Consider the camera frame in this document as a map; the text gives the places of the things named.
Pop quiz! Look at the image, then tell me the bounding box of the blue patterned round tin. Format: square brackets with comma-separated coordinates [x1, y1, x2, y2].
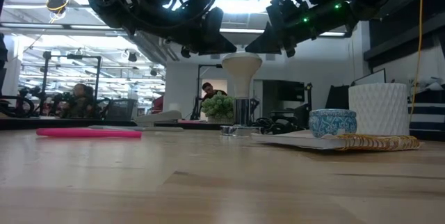
[308, 109, 358, 138]

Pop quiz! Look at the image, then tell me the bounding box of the long pale blue pen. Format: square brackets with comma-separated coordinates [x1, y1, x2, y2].
[88, 125, 147, 131]

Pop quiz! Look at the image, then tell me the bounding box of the yellow black ceiling reel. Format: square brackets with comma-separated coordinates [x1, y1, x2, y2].
[46, 0, 70, 22]

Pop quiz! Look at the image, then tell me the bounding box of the white lightbulb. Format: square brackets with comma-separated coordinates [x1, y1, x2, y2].
[221, 51, 264, 99]

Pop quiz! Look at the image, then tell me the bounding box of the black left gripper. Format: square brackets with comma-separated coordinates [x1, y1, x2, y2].
[118, 0, 238, 59]

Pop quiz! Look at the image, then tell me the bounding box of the black office chair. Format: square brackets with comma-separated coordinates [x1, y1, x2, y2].
[325, 84, 350, 110]

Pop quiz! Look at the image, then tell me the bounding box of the chrome lamp socket base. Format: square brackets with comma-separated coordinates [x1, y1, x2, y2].
[220, 97, 261, 137]

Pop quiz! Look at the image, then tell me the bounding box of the white textured pen cup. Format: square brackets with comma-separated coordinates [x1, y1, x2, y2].
[348, 82, 410, 136]

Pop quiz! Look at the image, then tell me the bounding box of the black monitor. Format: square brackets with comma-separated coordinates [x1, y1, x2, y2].
[262, 79, 307, 103]

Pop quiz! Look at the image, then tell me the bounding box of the white monitor screen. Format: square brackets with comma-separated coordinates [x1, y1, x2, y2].
[350, 67, 387, 86]

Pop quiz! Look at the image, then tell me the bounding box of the black aluminium table frame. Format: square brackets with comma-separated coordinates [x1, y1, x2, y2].
[0, 116, 445, 142]

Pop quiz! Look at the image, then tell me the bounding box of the black background stand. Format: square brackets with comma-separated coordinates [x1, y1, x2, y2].
[196, 63, 223, 120]

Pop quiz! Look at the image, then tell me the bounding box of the blue white striped box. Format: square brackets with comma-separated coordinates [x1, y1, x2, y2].
[408, 102, 445, 133]

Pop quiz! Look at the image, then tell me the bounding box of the black mesh chair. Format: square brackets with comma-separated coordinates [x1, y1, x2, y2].
[104, 97, 138, 121]

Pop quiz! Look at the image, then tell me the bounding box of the black background frame rig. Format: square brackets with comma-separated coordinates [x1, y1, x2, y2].
[40, 50, 103, 115]

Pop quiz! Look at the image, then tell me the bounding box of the yellow cable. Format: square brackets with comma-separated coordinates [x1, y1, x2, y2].
[409, 0, 424, 124]

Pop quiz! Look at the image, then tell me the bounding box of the short blue pen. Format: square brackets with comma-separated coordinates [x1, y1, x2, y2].
[138, 126, 184, 133]

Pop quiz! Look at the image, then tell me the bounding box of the grey stapler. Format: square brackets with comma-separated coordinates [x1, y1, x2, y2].
[133, 109, 183, 127]

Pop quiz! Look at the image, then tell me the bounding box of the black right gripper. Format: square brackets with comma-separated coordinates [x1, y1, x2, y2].
[245, 0, 359, 58]

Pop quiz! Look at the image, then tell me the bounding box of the pink highlighter pen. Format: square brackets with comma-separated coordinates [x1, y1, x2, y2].
[35, 127, 143, 139]

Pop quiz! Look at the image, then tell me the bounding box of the green succulent plant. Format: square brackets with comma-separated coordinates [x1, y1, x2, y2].
[200, 91, 235, 125]

